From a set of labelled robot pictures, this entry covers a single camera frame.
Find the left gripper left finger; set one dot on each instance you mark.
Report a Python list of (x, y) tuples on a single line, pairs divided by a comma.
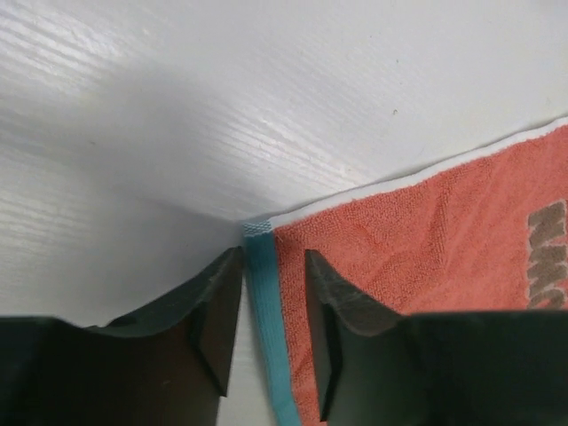
[(165, 363)]

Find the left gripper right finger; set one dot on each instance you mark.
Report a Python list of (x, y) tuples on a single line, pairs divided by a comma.
[(375, 366)]

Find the red white towel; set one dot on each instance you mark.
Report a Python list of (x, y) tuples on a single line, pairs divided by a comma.
[(482, 230)]

